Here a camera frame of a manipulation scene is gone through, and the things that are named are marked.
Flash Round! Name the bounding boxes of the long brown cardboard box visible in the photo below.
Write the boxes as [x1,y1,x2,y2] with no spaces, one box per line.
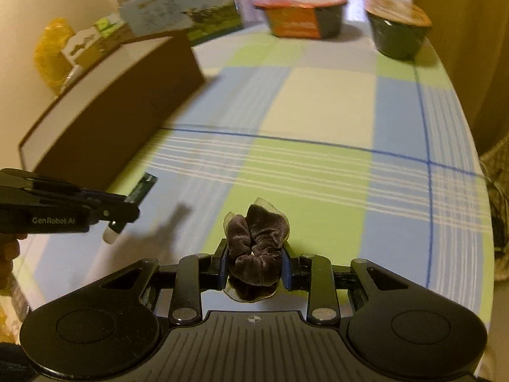
[18,30,206,186]

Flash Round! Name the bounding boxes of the checked tablecloth desktop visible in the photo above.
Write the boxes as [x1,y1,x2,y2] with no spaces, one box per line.
[8,20,496,315]

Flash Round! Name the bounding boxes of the tan box with white cutout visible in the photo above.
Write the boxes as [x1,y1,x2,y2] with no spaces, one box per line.
[59,28,105,68]

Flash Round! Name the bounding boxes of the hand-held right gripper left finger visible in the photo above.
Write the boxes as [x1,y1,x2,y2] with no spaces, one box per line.
[99,241,232,326]

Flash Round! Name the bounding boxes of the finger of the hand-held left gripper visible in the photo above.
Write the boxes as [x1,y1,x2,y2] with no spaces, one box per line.
[0,168,128,205]
[80,201,141,225]

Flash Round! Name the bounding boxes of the yellow curtain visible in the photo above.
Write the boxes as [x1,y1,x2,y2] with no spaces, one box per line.
[414,0,509,156]

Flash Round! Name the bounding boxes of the dark blue clothing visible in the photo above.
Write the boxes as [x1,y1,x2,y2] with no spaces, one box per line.
[0,342,36,382]

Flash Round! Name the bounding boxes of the beige quilted cushion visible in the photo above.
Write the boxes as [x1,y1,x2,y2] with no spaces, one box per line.
[479,135,509,223]

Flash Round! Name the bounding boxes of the dark thin packet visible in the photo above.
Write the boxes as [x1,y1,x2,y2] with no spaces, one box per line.
[102,172,158,244]

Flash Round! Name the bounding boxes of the plain cardboard box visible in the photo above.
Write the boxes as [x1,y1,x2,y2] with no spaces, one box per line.
[101,24,134,49]

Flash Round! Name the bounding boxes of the yellow plastic bag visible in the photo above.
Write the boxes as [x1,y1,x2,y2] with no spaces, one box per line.
[33,18,76,96]

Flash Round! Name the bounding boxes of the black cable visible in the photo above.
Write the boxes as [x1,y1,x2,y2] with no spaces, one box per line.
[491,215,509,283]

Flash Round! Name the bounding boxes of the blue milk carton case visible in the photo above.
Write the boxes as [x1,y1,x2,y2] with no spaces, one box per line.
[118,0,244,46]

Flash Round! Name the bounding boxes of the person's left hand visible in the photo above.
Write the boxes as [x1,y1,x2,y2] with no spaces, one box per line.
[0,233,20,291]

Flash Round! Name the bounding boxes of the brown velvet scrunchie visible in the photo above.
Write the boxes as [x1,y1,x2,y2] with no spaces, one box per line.
[223,197,292,301]

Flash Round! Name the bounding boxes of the round instant meal bowl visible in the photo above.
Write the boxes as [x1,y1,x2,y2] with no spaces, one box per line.
[365,0,433,61]

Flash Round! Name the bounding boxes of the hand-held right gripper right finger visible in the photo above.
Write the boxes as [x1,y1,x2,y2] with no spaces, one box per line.
[282,244,414,326]

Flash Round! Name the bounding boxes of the oblong instant meal bowl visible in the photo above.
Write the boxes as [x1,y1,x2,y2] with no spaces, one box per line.
[254,0,347,39]

